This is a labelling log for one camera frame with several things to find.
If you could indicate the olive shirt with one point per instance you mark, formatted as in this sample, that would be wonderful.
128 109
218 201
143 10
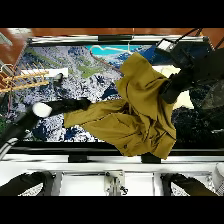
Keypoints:
140 116

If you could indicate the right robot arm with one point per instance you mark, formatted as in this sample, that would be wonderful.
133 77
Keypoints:
206 66

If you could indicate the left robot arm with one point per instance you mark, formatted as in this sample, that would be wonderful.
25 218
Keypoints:
66 106

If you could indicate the white clothes hanger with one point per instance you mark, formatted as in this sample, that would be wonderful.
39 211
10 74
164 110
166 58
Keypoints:
115 49

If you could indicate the white garment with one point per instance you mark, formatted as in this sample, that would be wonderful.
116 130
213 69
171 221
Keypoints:
185 98

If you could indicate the brown clothes hanger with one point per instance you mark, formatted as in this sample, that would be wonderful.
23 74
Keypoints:
26 86
31 75

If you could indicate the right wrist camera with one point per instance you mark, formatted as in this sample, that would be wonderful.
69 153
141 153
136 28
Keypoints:
165 44

